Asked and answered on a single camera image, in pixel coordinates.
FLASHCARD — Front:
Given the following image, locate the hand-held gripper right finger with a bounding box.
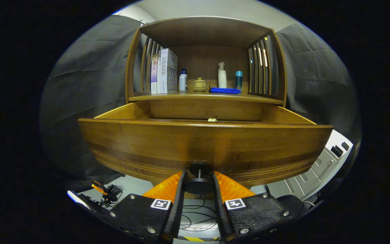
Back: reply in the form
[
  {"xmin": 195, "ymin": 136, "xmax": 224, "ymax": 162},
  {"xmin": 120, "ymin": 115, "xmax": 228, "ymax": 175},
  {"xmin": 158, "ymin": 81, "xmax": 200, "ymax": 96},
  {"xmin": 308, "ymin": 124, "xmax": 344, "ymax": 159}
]
[{"xmin": 211, "ymin": 170, "xmax": 299, "ymax": 242}]

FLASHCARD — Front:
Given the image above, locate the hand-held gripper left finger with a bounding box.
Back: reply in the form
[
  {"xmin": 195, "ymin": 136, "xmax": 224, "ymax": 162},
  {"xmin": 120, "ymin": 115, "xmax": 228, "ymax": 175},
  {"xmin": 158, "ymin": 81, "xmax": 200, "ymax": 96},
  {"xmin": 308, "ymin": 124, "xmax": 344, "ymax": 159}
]
[{"xmin": 109, "ymin": 171, "xmax": 185, "ymax": 243}]

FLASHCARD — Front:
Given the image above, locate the dark round drawer knob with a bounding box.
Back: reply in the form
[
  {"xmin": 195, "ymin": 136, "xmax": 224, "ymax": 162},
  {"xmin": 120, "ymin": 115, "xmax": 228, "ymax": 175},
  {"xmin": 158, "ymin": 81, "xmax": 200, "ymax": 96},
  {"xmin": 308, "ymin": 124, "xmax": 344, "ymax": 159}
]
[{"xmin": 183, "ymin": 160, "xmax": 216, "ymax": 195}]

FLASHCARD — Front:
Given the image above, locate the brown wooden drawer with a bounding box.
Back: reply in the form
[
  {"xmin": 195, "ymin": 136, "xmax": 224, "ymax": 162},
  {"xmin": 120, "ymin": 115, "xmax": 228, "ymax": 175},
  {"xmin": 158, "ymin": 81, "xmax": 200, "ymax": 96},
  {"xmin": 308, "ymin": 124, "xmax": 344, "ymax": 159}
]
[{"xmin": 78, "ymin": 101, "xmax": 333, "ymax": 190}]

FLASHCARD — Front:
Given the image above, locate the wooden countertop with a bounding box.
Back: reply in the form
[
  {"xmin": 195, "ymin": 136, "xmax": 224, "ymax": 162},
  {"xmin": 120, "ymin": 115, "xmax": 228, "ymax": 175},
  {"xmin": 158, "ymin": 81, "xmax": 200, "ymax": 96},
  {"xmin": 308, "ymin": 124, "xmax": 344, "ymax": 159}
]
[{"xmin": 129, "ymin": 91, "xmax": 283, "ymax": 105}]

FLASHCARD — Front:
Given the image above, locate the brown wooden cabinet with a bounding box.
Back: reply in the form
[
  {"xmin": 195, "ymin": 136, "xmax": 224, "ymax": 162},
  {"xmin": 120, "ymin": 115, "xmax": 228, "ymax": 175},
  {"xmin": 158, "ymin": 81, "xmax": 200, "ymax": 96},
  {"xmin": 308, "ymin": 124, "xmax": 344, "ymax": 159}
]
[{"xmin": 125, "ymin": 16, "xmax": 287, "ymax": 200}]

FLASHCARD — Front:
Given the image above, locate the yellow black floor tape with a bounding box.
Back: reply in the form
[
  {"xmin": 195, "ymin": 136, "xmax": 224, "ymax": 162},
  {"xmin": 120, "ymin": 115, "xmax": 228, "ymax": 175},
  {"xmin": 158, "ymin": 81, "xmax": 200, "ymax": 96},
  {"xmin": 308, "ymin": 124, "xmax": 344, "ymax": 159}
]
[{"xmin": 183, "ymin": 236, "xmax": 221, "ymax": 242}]

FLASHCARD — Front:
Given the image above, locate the orange black gripper tool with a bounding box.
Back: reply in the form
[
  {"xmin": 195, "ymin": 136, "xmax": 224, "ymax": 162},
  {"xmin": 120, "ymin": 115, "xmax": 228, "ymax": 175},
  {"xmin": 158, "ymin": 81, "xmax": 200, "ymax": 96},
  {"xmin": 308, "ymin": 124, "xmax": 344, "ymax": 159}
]
[{"xmin": 91, "ymin": 180, "xmax": 123, "ymax": 207}]

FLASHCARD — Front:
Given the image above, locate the blue folded cloth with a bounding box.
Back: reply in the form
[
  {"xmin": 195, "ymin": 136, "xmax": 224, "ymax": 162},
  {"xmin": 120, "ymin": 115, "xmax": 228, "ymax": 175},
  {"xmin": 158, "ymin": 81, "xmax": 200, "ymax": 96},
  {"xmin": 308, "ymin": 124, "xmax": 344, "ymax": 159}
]
[{"xmin": 209, "ymin": 86, "xmax": 242, "ymax": 94}]

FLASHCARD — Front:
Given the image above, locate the white bottle blue cap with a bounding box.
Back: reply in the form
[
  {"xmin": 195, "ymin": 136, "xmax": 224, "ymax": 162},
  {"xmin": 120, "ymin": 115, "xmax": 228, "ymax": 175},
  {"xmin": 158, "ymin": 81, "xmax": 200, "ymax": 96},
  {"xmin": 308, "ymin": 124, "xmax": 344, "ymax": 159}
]
[{"xmin": 179, "ymin": 68, "xmax": 188, "ymax": 93}]

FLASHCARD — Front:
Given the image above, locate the yellow lidded teacup with saucer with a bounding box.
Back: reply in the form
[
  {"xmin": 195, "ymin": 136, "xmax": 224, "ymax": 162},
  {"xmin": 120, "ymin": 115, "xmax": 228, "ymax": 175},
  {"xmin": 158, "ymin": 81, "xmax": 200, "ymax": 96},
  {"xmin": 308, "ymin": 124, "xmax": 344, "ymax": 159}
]
[{"xmin": 192, "ymin": 77, "xmax": 209, "ymax": 93}]

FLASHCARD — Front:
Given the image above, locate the white pump bottle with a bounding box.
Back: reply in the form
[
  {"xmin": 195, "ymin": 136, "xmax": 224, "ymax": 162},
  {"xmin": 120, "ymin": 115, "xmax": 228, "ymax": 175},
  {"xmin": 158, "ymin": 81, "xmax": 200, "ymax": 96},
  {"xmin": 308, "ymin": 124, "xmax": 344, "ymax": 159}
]
[{"xmin": 218, "ymin": 62, "xmax": 227, "ymax": 89}]

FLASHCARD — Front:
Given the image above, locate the thin purple white book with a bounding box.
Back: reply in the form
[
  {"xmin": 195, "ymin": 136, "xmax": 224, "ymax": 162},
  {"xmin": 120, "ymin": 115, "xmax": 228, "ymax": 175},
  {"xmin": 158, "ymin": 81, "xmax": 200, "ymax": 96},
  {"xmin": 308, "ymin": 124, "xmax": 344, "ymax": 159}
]
[{"xmin": 151, "ymin": 54, "xmax": 159, "ymax": 95}]

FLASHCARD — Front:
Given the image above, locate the thick white patterned book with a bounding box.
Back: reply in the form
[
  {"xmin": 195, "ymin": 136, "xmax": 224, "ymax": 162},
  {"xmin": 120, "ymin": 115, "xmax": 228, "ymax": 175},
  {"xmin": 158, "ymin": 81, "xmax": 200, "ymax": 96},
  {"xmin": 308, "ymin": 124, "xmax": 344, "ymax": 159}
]
[{"xmin": 157, "ymin": 48, "xmax": 178, "ymax": 94}]

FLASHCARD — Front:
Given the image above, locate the black backdrop cloth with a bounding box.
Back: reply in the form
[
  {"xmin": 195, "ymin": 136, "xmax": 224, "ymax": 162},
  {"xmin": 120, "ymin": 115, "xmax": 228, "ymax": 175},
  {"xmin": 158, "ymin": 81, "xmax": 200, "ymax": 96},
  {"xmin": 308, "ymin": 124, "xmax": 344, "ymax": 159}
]
[{"xmin": 39, "ymin": 15, "xmax": 363, "ymax": 190}]

